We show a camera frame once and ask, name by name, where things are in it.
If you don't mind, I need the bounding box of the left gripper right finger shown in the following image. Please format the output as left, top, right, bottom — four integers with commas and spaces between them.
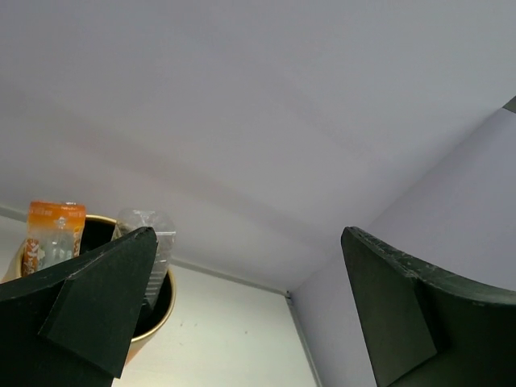
341, 227, 515, 386

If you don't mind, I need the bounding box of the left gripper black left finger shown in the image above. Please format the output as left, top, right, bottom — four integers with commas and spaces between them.
1, 227, 157, 386

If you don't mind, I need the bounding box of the orange label plastic bottle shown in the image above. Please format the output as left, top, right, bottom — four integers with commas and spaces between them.
22, 201, 86, 277

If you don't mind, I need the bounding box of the square clear plastic bottle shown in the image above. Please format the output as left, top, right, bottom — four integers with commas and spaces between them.
112, 208, 177, 309

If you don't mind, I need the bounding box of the orange cylindrical bin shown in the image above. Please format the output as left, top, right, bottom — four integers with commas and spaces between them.
1, 214, 177, 365

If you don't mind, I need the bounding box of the aluminium rail right edge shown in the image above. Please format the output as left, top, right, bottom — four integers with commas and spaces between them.
285, 292, 323, 387

